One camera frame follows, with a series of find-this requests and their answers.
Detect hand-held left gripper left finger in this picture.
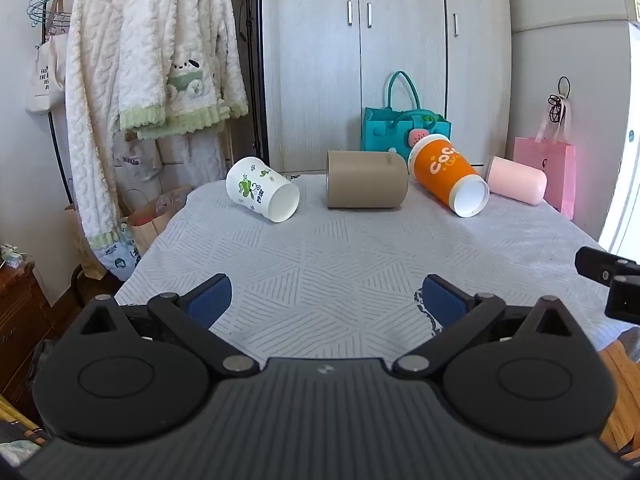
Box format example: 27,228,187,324
79,273,261,381

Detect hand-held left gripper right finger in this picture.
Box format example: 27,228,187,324
393,274,574,381

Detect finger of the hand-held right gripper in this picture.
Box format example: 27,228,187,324
574,246,640,284
604,275,640,325

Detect pink cup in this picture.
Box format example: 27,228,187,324
485,155,549,206

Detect white cup with green print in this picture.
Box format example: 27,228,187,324
225,156,301,224

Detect orange cup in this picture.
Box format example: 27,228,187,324
407,134,491,219

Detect brown paper cup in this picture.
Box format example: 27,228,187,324
326,149,410,211

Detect orange wooden chair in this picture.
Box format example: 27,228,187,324
596,329,640,457

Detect brown paper bag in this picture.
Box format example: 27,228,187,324
124,186,197,257

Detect white printed shopping bag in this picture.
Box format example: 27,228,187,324
94,220,147,282

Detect pink paper gift bag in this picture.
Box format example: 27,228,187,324
513,99,577,221

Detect white printed garment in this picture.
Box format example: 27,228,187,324
111,132,165,197

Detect teal felt tote bag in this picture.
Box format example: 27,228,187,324
360,70,453,162

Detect dark wooden cabinet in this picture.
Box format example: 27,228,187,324
0,258,57,413

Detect long white fleece robe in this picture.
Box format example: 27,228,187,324
64,0,132,263

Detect black clothes rack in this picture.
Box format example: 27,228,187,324
42,0,108,311

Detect black tripod pole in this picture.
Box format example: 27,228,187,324
235,0,270,162

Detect white wardrobe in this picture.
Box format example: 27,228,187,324
259,0,514,177

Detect white fleece jacket green trim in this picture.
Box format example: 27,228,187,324
116,0,250,141

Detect white canvas tote bag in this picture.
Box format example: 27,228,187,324
24,0,69,116

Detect black hair ties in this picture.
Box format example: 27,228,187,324
547,75,574,124

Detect teal wire hangers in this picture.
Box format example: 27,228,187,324
27,0,72,29

